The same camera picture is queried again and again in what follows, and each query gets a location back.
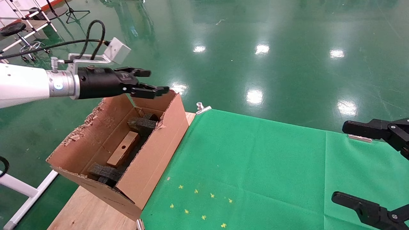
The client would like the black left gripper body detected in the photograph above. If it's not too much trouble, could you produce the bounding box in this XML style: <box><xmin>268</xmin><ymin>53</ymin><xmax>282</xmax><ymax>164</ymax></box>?
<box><xmin>77</xmin><ymin>65</ymin><xmax>140</xmax><ymax>100</ymax></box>

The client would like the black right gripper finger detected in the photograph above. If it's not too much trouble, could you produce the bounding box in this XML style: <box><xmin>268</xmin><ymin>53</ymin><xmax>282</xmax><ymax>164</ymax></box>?
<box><xmin>331</xmin><ymin>192</ymin><xmax>409</xmax><ymax>230</ymax></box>
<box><xmin>342</xmin><ymin>119</ymin><xmax>409</xmax><ymax>161</ymax></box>

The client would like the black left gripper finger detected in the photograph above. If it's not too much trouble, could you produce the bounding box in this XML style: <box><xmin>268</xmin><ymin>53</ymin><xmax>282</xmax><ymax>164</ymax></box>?
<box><xmin>114</xmin><ymin>66</ymin><xmax>151</xmax><ymax>78</ymax></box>
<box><xmin>129</xmin><ymin>82</ymin><xmax>170</xmax><ymax>99</ymax></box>

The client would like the small brown cardboard box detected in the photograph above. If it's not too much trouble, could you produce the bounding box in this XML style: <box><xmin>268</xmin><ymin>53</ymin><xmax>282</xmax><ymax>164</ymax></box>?
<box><xmin>106</xmin><ymin>131</ymin><xmax>141</xmax><ymax>168</ymax></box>

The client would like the large open cardboard carton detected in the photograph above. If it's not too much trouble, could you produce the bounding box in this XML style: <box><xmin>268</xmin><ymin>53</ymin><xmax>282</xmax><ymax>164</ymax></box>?
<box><xmin>46</xmin><ymin>89</ymin><xmax>189</xmax><ymax>221</ymax></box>

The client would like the black foam block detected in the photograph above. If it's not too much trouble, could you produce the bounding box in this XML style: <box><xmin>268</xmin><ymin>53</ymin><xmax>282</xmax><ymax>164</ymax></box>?
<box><xmin>89</xmin><ymin>162</ymin><xmax>127</xmax><ymax>189</ymax></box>
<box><xmin>128</xmin><ymin>113</ymin><xmax>159</xmax><ymax>136</ymax></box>

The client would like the black tripod stand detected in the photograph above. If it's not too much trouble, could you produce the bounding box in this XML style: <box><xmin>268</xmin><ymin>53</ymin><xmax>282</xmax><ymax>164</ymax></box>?
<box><xmin>65</xmin><ymin>0</ymin><xmax>91</xmax><ymax>25</ymax></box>

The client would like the black floor stand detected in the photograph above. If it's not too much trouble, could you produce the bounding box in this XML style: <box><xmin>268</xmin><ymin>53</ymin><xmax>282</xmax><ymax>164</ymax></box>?
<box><xmin>46</xmin><ymin>0</ymin><xmax>69</xmax><ymax>18</ymax></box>

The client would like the white pipe rack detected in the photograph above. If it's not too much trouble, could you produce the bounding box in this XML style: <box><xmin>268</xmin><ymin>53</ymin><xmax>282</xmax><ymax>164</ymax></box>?
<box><xmin>0</xmin><ymin>0</ymin><xmax>58</xmax><ymax>65</ymax></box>

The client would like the black stool with chrome base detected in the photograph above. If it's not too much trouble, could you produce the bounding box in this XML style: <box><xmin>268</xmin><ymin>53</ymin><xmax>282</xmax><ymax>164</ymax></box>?
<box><xmin>0</xmin><ymin>22</ymin><xmax>51</xmax><ymax>63</ymax></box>

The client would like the green cloth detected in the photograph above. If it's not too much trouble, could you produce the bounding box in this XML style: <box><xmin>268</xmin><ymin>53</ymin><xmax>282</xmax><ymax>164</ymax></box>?
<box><xmin>140</xmin><ymin>109</ymin><xmax>409</xmax><ymax>230</ymax></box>

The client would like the black camera cable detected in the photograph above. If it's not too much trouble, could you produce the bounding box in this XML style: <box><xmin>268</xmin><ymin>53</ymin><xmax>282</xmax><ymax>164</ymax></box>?
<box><xmin>0</xmin><ymin>20</ymin><xmax>111</xmax><ymax>61</ymax></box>

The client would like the black hanging cable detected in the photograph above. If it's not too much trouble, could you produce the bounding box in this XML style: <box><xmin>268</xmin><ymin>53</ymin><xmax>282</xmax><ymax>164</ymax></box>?
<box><xmin>0</xmin><ymin>156</ymin><xmax>10</xmax><ymax>178</ymax></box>

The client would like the white tube frame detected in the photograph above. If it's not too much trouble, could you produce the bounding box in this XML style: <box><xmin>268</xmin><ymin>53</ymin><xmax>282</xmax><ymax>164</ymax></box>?
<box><xmin>0</xmin><ymin>169</ymin><xmax>59</xmax><ymax>230</ymax></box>

